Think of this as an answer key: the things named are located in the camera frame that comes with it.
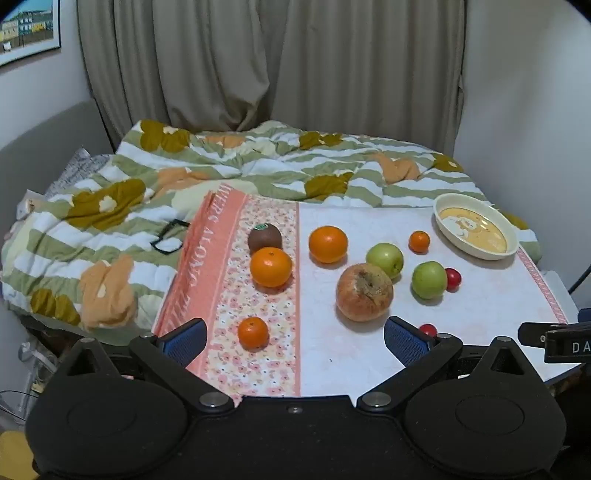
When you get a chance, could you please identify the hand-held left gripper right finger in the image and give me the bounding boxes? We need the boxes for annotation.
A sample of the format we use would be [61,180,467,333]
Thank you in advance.
[356,316,535,414]

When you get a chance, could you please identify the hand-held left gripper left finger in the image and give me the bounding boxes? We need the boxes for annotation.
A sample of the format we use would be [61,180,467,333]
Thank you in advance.
[59,318,235,414]

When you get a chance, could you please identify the green apple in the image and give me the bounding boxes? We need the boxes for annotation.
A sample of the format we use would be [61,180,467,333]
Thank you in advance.
[412,261,448,300]
[366,242,404,279]

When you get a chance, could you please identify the cream bowl with yellow print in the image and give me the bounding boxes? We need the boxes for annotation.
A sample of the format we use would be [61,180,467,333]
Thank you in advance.
[433,193,520,261]

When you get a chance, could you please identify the large orange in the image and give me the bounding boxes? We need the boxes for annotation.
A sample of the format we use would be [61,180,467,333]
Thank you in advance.
[308,225,349,264]
[250,247,293,288]

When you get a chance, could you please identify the brown kiwi with green sticker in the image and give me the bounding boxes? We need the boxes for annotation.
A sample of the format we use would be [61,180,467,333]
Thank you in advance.
[247,222,283,254]

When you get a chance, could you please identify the pink floral tablecloth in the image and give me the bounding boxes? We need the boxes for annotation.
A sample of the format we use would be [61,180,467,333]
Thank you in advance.
[152,187,583,398]

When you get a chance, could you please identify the black eyeglasses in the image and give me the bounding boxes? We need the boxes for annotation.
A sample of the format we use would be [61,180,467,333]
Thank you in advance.
[150,220,191,254]

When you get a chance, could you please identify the green striped flower blanket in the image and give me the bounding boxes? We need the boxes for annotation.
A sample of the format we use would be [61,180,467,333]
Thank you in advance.
[0,119,543,344]

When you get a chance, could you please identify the grey patterned pillow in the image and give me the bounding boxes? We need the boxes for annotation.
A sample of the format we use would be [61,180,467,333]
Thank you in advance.
[44,148,114,199]

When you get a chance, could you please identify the yellow cloth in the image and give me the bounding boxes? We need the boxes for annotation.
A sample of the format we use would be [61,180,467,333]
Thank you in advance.
[0,431,40,480]

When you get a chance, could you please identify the grey headboard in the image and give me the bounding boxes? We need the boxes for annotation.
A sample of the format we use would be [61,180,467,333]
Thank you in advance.
[0,99,114,217]

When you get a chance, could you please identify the beige curtain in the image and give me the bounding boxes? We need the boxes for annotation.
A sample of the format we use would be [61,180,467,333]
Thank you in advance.
[76,0,467,153]

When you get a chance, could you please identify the black cable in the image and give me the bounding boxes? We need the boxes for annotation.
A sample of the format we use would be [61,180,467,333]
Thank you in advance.
[569,264,591,294]

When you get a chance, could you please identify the framed wall picture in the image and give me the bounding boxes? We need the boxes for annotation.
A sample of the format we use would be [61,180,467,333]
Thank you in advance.
[0,0,62,68]

